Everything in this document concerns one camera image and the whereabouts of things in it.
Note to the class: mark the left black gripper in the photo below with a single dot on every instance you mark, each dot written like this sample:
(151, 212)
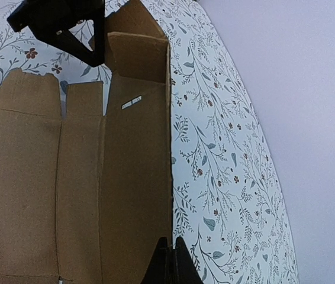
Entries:
(47, 19)

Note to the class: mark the floral patterned table mat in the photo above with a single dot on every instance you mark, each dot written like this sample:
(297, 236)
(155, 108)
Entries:
(228, 203)

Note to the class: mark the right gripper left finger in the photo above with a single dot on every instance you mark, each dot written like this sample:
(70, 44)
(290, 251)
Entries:
(159, 269)

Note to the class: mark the brown cardboard box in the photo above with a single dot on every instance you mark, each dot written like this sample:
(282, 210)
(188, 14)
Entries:
(86, 193)

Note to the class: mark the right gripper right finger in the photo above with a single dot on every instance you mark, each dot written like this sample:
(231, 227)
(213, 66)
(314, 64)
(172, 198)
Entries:
(184, 271)

